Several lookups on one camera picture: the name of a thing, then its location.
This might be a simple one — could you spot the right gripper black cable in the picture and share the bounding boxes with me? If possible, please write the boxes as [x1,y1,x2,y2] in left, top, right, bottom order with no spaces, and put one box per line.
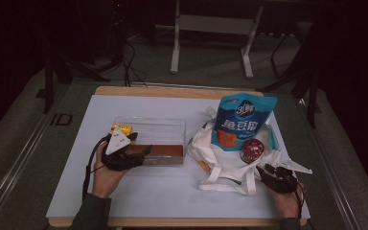
[295,181,309,221]

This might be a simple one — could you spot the white metal stand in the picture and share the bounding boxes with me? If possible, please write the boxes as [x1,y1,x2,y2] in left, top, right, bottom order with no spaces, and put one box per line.
[171,0,265,81]

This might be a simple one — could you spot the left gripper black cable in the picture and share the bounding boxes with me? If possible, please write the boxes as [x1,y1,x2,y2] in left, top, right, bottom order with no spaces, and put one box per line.
[81,133,113,202]

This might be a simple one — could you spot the person's right hand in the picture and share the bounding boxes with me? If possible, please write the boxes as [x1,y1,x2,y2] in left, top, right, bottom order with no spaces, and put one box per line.
[269,181,305,219]

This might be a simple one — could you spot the white printed tote bag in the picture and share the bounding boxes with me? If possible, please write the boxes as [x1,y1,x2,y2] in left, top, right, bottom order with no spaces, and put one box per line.
[187,105,284,196]

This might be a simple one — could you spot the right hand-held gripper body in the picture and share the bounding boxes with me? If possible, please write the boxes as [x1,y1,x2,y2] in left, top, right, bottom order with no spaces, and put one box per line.
[263,157,313,195]

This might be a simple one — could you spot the metal floor rail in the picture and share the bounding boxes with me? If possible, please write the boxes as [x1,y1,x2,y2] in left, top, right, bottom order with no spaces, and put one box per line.
[300,99,362,230]
[0,84,71,230]

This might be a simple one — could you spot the black floor cables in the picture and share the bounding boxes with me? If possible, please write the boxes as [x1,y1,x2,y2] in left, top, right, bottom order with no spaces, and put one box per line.
[121,41,148,88]

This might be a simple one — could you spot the yellow box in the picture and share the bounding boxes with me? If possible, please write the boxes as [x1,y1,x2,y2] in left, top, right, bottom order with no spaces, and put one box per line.
[108,124,134,136]

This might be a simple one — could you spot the white table mat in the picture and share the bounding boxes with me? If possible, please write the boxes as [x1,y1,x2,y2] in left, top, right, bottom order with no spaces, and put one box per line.
[46,94,311,221]

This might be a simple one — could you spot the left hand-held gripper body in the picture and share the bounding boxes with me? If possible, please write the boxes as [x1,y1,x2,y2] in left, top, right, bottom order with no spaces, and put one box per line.
[101,128,144,172]

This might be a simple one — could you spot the clear plastic tray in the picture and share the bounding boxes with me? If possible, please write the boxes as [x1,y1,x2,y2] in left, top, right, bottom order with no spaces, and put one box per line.
[109,116,187,168]

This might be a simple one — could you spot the person's left hand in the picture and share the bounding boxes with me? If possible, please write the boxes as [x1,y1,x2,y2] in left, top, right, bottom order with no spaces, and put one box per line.
[91,140,128,199]

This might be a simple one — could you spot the brown box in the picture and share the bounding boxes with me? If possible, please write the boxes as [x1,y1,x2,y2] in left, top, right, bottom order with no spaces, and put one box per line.
[126,144,185,158]

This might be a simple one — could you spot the black tripod stand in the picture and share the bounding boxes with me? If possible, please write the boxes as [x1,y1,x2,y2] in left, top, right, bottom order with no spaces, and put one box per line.
[42,54,111,114]

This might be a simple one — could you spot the blue snack bag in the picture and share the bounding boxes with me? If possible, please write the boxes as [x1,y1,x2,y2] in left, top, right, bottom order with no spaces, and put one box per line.
[211,92,279,153]

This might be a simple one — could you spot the red round candy tin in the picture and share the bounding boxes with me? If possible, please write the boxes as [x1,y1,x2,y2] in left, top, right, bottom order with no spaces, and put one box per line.
[240,138,265,165]

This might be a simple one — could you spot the black metal stand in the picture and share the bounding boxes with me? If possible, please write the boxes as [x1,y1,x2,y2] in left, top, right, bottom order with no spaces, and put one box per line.
[257,22,320,128]

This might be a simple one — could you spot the dark equipment tower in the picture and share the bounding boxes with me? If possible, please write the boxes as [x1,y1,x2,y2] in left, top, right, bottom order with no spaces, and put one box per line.
[80,0,128,63]

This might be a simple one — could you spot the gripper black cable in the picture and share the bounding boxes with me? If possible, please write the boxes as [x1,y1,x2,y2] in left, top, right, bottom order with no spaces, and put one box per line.
[295,181,309,221]
[81,133,113,202]

